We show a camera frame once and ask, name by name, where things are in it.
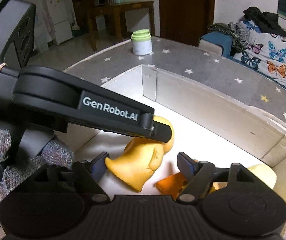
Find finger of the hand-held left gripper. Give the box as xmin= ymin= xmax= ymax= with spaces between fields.
xmin=11 ymin=65 xmax=175 ymax=144

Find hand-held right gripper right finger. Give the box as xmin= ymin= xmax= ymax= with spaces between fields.
xmin=177 ymin=151 xmax=264 ymax=204

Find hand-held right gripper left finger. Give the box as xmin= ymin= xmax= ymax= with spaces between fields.
xmin=31 ymin=151 xmax=111 ymax=203

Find orange toy block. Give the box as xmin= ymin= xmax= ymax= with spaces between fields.
xmin=155 ymin=172 xmax=191 ymax=201

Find grey cardboard box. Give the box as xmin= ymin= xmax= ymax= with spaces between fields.
xmin=65 ymin=64 xmax=286 ymax=240

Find yellow plush chick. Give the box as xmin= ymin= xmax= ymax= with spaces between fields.
xmin=208 ymin=164 xmax=278 ymax=193

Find white refrigerator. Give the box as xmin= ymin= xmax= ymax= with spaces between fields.
xmin=44 ymin=0 xmax=73 ymax=45

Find dark wooden shelf cabinet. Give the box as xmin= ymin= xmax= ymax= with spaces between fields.
xmin=69 ymin=0 xmax=101 ymax=30

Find white jar with green lid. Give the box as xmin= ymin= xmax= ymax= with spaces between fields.
xmin=131 ymin=29 xmax=153 ymax=56

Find wooden side desk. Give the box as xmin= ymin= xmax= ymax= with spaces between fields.
xmin=87 ymin=1 xmax=156 ymax=45

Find blue sofa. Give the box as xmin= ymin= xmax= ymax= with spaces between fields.
xmin=198 ymin=30 xmax=286 ymax=100

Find dark patterned clothes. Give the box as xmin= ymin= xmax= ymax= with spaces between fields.
xmin=207 ymin=22 xmax=245 ymax=53

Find butterfly print pillow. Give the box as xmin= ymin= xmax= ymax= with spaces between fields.
xmin=233 ymin=20 xmax=286 ymax=88

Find brown wooden door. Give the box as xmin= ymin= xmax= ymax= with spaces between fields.
xmin=158 ymin=0 xmax=215 ymax=47

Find black clothes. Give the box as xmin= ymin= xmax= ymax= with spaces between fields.
xmin=243 ymin=7 xmax=286 ymax=37

